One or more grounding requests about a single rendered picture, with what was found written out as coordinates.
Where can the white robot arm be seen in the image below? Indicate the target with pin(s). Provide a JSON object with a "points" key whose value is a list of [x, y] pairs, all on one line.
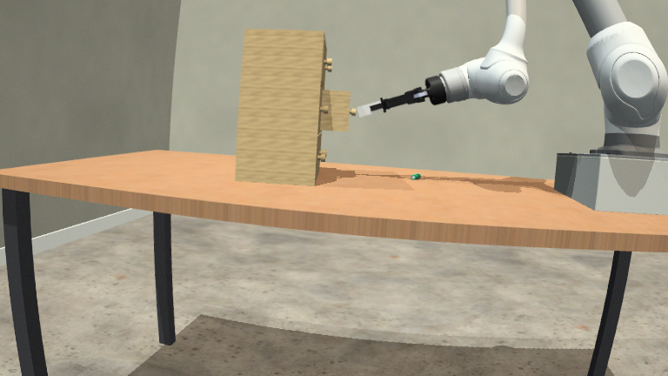
{"points": [[633, 80]]}

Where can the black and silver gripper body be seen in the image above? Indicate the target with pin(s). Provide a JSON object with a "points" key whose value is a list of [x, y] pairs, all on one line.
{"points": [[435, 90]]}

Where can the tall wooden chest of drawers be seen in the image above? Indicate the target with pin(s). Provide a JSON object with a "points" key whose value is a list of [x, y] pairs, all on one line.
{"points": [[278, 110]]}

